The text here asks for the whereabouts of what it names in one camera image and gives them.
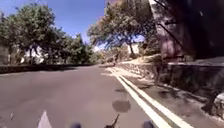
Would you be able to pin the large tree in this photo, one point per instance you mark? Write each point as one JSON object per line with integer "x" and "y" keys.
{"x": 123, "y": 23}

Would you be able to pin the low stone wall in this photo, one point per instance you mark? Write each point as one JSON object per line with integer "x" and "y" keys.
{"x": 186, "y": 78}

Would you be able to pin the grey asphalt road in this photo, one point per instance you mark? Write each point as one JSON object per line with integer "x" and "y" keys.
{"x": 73, "y": 93}

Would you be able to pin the white building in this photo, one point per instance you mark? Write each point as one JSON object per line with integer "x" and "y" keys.
{"x": 31, "y": 56}

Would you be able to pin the manhole cover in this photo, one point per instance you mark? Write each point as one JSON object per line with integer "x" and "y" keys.
{"x": 121, "y": 106}

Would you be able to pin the double white painted line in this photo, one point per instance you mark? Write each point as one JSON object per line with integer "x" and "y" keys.
{"x": 140, "y": 100}

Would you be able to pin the dark building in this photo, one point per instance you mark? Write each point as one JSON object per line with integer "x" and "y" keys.
{"x": 190, "y": 26}

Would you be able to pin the row of trees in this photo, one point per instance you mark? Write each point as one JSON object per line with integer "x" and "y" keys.
{"x": 43, "y": 36}

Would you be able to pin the low dark wall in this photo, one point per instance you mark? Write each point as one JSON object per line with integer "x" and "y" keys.
{"x": 33, "y": 68}

